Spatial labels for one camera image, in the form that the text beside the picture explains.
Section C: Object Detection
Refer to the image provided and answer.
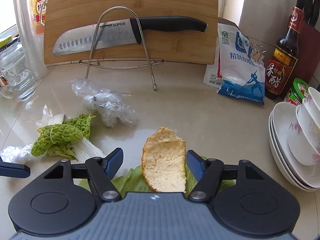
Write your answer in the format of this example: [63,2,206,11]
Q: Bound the dark vinegar bottle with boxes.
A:
[265,7,304,99]

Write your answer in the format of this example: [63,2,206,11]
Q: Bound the stacked white plates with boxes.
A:
[268,102,319,192]

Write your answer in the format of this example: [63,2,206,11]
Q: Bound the glass mug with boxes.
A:
[1,55,36,101]

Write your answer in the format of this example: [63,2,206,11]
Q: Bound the orange peel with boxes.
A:
[142,126,186,192]

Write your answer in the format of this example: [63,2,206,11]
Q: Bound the large orange label bottle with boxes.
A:
[30,0,47,35]

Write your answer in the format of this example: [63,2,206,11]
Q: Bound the green lid jar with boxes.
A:
[283,78,310,106]

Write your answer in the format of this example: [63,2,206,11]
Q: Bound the white plastic wrap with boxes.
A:
[0,144,33,164]

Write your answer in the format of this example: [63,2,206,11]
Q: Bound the red knife block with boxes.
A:
[280,0,319,99]

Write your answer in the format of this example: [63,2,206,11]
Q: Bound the napa cabbage leaf piece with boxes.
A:
[30,114,105,163]

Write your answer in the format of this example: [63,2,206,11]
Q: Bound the santoku kitchen knife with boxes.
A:
[53,16,207,56]

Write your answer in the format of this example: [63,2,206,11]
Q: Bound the clear plastic bag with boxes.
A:
[71,78,135,128]

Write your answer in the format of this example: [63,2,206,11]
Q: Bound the metal wire board rack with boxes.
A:
[85,6,161,91]

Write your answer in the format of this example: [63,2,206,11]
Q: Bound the green cabbage leaf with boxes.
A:
[77,155,235,198]

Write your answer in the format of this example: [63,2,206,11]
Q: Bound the bamboo cutting board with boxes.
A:
[43,0,219,66]

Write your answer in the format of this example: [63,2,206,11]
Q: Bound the blue white salt bag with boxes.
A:
[203,18,265,105]

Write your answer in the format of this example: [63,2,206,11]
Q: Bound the stacked floral bowls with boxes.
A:
[287,87,319,166]

